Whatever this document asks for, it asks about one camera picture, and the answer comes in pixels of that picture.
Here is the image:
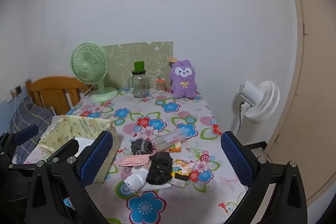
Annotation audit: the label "purple plush bunny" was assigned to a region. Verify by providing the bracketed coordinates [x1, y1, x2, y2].
[168, 57, 198, 99]

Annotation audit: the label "pink face mask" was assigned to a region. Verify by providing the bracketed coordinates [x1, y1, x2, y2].
[119, 155, 150, 167]

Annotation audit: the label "white plastic bag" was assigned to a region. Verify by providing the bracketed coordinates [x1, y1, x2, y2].
[124, 169, 171, 191]

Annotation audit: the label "green cartoon print board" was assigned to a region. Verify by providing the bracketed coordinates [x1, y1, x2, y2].
[102, 42, 174, 89]

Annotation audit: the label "wooden bed headboard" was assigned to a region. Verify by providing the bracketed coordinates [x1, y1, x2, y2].
[25, 76, 93, 116]

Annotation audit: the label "glass jar with green lid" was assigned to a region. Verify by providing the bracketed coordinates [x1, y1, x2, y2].
[128, 62, 149, 98]

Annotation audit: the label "floral tablecloth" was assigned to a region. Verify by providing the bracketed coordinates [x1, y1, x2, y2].
[24, 88, 250, 224]

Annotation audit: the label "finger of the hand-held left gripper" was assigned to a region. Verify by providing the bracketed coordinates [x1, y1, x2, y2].
[14, 124, 39, 146]
[56, 139, 80, 161]

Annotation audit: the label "wall socket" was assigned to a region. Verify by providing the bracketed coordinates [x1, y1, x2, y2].
[10, 85, 22, 98]

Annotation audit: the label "green desk fan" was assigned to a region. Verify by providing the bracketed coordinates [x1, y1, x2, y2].
[70, 42, 119, 102]

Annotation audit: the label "cotton swab container orange lid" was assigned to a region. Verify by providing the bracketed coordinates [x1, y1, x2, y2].
[155, 78, 166, 94]

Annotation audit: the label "blue plaid blanket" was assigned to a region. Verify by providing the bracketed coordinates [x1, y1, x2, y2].
[10, 96, 54, 164]

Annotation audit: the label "white paper sheet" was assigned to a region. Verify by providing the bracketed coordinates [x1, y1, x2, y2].
[73, 136, 99, 155]

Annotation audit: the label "yellow fabric storage basket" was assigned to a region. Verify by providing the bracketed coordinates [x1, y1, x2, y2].
[38, 115, 117, 183]

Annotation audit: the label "grey socks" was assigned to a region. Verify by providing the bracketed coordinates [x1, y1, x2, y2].
[131, 138, 156, 156]

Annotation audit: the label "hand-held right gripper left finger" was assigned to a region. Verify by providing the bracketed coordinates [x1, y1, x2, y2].
[25, 130, 114, 224]

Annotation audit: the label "white standing fan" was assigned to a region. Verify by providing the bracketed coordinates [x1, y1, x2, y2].
[237, 80, 280, 125]

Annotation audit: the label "black plastic bag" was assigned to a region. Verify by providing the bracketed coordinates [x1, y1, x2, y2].
[146, 152, 174, 185]

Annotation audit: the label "beige door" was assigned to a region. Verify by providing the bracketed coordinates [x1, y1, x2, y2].
[265, 0, 336, 207]

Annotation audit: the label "black fan power cable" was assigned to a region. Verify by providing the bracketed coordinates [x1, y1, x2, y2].
[237, 101, 246, 135]

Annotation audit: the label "orange cartoon packet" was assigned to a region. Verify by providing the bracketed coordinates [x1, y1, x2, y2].
[168, 142, 182, 153]

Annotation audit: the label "green fan power cord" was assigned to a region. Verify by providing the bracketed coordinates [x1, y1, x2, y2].
[79, 84, 94, 102]

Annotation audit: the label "clear plastic bottle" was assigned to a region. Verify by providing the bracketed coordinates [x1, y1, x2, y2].
[152, 127, 190, 153]

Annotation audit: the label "yellow black pouch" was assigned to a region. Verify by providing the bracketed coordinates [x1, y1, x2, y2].
[171, 172, 189, 188]

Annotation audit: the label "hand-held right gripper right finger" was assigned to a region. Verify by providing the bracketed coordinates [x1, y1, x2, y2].
[220, 131, 307, 224]

